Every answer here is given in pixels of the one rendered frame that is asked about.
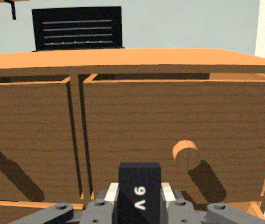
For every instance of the brown wooden chest of drawers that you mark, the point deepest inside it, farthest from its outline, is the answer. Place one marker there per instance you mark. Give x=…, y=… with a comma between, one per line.
x=80, y=64

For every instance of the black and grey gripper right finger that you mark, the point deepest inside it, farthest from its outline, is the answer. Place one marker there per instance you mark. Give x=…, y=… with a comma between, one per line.
x=217, y=213

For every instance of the black nine-volt battery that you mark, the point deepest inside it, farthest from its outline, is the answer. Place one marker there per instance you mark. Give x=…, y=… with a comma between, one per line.
x=139, y=184

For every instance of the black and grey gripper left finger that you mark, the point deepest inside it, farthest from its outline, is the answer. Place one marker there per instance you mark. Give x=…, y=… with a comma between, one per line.
x=105, y=211

